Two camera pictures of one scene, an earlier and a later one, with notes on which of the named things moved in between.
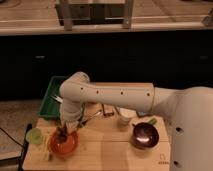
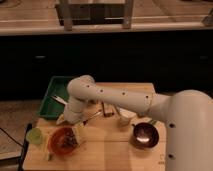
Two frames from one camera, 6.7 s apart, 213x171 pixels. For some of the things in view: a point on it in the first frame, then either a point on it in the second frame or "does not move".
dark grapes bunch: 62,133 → 70,140
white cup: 126,115 does not move
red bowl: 66,147 does not move
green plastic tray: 50,107 does not move
